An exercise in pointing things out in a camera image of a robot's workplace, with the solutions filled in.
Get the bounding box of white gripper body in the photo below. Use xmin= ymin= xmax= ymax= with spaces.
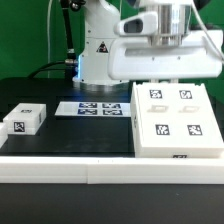
xmin=108 ymin=31 xmax=222 ymax=80

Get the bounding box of white cabinet door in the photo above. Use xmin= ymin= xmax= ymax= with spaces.
xmin=175 ymin=84 xmax=224 ymax=149
xmin=132 ymin=83 xmax=172 ymax=150

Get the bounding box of white cabinet body box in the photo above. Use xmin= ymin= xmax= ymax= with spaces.
xmin=130 ymin=83 xmax=224 ymax=158

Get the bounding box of white cabinet top block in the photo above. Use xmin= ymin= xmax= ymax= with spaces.
xmin=3 ymin=103 xmax=46 ymax=135

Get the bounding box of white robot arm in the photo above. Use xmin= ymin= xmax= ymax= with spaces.
xmin=73 ymin=0 xmax=224 ymax=91

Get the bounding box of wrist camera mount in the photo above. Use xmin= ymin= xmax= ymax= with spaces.
xmin=114 ymin=11 xmax=158 ymax=36

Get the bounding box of white marker base plate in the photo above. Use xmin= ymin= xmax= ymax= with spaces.
xmin=55 ymin=101 xmax=131 ymax=117

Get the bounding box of black cable hose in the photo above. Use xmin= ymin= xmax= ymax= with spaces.
xmin=27 ymin=0 xmax=80 ymax=80

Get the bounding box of white thin cable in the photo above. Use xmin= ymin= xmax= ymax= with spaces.
xmin=47 ymin=0 xmax=54 ymax=79

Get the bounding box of white left fence rail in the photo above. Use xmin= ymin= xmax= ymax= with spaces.
xmin=0 ymin=122 xmax=8 ymax=148

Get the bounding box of white fence rail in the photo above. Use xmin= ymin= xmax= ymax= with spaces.
xmin=0 ymin=122 xmax=8 ymax=148
xmin=0 ymin=156 xmax=224 ymax=184

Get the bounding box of white front fence rail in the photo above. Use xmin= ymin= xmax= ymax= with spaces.
xmin=0 ymin=156 xmax=224 ymax=184

